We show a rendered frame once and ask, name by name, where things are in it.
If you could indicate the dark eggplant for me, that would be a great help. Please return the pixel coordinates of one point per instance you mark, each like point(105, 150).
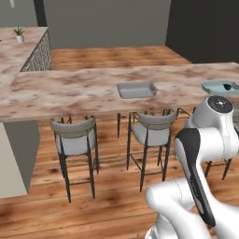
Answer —
point(227, 87)

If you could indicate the small potted plant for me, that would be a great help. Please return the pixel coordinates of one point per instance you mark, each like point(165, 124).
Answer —
point(19, 35)

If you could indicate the grey rectangular tupperware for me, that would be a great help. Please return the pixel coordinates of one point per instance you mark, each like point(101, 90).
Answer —
point(137, 89)

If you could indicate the grey bar stool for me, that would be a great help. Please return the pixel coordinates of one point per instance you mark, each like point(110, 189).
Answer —
point(149, 132)
point(225, 165)
point(74, 140)

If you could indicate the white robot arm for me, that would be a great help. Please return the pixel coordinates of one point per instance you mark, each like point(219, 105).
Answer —
point(202, 140)

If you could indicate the pale blue tupperware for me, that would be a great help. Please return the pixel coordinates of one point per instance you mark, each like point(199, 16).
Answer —
point(217, 87)

